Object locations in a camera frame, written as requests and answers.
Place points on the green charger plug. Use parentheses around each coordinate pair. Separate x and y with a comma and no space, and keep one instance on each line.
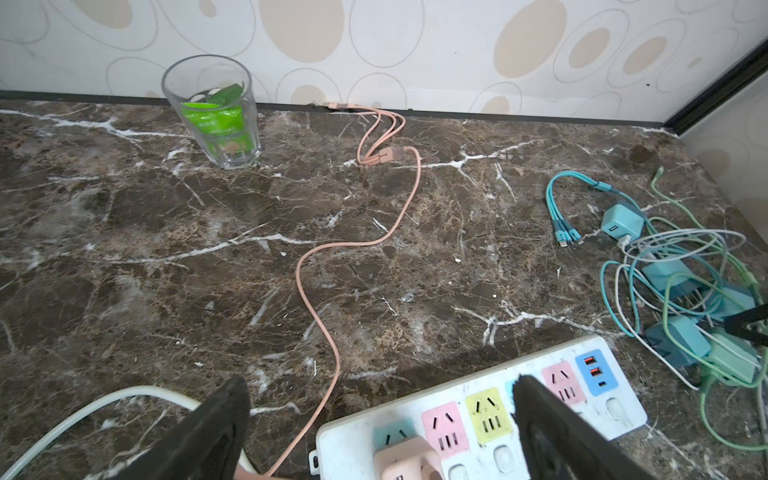
(736,362)

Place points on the teal charger plug near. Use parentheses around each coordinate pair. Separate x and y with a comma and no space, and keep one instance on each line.
(681,344)

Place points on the multicolour white power strip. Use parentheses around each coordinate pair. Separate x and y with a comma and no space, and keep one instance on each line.
(469,421)

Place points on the teal charger plug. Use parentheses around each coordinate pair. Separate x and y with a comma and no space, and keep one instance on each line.
(622,220)
(672,274)
(732,300)
(681,344)

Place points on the glass cup with green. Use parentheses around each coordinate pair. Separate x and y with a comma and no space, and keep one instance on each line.
(212,94)

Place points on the teal charger plug centre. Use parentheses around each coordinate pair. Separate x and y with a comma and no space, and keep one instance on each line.
(672,274)

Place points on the teal charger plug right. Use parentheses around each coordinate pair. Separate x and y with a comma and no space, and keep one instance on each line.
(732,300)

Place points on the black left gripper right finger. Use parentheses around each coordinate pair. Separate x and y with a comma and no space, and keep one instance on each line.
(559,444)

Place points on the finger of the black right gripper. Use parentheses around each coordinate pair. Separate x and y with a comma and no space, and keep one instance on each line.
(743,325)

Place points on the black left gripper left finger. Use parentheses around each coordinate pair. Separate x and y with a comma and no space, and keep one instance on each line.
(206,444)

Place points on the pink charger plug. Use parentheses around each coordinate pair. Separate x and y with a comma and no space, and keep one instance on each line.
(412,459)

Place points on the teal charger plug far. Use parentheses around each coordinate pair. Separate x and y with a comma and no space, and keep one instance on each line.
(622,220)

